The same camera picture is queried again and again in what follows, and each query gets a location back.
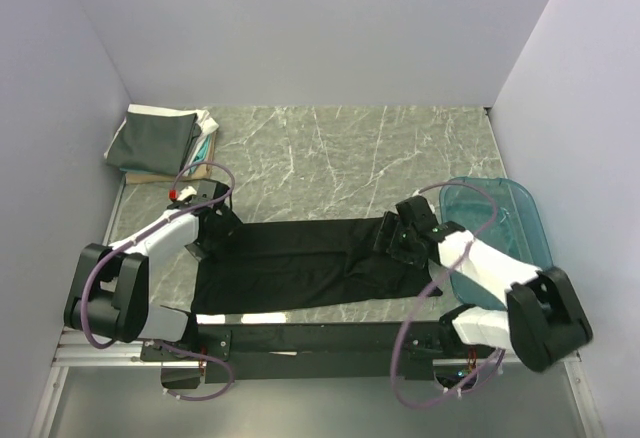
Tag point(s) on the aluminium rail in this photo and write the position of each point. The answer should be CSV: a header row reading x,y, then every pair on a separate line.
x,y
74,351

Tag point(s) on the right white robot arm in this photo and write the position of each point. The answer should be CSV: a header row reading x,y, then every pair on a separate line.
x,y
541,319

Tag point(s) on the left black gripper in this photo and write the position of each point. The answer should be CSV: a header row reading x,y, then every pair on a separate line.
x,y
228,224

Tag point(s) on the white folded shirt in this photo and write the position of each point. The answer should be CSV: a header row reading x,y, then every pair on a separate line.
x,y
204,119

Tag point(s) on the black t shirt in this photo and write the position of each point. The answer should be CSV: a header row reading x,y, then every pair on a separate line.
x,y
282,266

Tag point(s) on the black base beam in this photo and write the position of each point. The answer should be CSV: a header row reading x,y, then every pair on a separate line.
x,y
333,350

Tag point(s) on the dark green folded shirt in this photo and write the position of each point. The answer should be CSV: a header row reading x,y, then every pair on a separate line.
x,y
153,143

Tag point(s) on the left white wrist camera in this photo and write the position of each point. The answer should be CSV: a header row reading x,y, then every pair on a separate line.
x,y
185,194

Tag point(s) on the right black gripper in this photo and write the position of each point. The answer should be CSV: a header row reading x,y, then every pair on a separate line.
x,y
393,224

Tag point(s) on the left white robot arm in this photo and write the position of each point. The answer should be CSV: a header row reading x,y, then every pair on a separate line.
x,y
109,295

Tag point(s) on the teal folded shirt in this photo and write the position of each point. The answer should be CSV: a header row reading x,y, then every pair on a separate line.
x,y
201,153

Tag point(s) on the teal plastic bin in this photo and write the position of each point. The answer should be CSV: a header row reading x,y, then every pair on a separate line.
x,y
510,249

